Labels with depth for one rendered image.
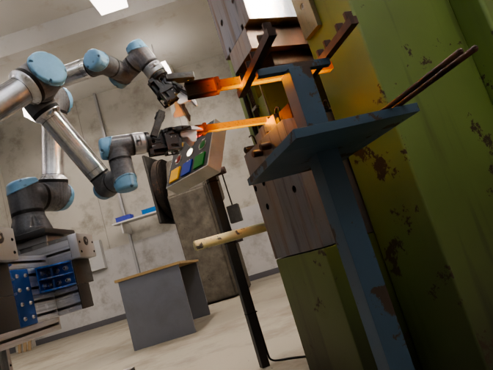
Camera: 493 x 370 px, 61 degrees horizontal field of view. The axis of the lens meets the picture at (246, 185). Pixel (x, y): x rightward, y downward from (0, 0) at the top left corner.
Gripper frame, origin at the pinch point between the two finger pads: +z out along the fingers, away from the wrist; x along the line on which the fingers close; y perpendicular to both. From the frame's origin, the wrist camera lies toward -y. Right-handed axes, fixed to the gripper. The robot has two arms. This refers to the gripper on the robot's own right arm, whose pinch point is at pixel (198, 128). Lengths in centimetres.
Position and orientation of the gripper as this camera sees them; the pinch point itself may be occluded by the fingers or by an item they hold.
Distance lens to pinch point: 155.3
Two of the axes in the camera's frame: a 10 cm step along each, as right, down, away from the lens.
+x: 3.4, -2.7, -9.0
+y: 2.8, 9.4, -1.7
